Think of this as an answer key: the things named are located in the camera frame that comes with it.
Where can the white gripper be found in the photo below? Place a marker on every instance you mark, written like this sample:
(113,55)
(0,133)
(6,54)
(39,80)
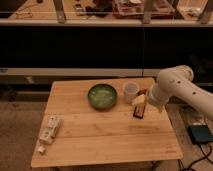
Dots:
(139,100)

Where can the green ceramic bowl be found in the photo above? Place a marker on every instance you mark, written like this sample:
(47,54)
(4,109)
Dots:
(102,96)

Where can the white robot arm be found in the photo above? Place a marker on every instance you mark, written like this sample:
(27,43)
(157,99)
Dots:
(177,81)

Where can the dark rectangular snack package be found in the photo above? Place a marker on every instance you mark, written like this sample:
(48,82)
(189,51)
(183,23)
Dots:
(139,111)

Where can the white plastic cup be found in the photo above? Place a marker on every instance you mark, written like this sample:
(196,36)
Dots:
(130,90)

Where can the wooden folding table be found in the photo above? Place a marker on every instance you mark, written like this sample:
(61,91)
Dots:
(90,137)

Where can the dark blue box on floor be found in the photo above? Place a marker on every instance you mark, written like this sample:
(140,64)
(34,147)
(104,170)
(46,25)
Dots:
(200,134)

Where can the small white plug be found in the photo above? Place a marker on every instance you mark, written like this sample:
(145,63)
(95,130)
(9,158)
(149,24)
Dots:
(41,150)

